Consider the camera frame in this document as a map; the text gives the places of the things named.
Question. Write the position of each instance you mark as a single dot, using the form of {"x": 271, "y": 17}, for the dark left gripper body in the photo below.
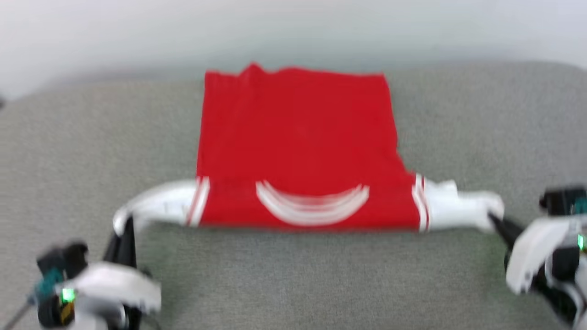
{"x": 52, "y": 314}

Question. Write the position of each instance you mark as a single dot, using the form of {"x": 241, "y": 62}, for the red white jersey shirt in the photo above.
{"x": 298, "y": 137}

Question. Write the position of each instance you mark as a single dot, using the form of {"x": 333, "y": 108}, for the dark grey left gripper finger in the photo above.
{"x": 113, "y": 252}
{"x": 128, "y": 247}

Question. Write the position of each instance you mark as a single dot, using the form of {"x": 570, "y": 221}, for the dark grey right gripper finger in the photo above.
{"x": 509, "y": 228}
{"x": 503, "y": 236}

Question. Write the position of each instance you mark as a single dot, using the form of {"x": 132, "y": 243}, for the grey fabric sofa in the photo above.
{"x": 293, "y": 275}

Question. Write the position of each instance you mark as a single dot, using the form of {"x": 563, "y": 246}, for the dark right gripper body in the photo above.
{"x": 564, "y": 266}

